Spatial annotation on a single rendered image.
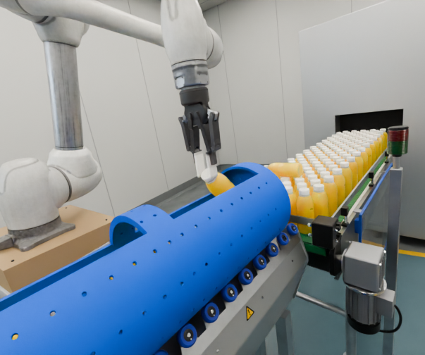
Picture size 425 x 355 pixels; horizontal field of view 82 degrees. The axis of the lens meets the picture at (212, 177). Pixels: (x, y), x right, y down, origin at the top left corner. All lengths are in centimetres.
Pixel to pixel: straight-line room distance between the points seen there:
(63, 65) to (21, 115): 233
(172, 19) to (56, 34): 52
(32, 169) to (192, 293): 68
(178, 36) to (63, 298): 55
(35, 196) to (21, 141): 238
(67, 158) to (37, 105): 240
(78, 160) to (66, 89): 26
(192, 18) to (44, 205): 74
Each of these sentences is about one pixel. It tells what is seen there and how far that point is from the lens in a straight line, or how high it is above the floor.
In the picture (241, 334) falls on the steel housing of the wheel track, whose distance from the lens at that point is 75.
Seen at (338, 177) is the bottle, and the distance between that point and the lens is 124.
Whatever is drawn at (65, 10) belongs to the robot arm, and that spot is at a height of 173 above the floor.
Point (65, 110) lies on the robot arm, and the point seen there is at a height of 151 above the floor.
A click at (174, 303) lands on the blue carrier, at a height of 110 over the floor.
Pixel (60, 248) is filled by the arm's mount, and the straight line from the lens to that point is 97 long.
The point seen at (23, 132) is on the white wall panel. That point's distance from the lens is 335.
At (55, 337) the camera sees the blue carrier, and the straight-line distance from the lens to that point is 44.
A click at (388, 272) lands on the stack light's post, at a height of 64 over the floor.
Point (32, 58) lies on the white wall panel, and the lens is 357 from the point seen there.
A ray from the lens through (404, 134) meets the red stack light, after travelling 113.
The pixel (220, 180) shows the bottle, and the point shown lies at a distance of 69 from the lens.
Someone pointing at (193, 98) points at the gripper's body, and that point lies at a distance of 63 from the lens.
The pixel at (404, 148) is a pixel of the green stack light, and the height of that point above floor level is 118.
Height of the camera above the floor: 142
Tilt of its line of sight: 15 degrees down
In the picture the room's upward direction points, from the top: 9 degrees counter-clockwise
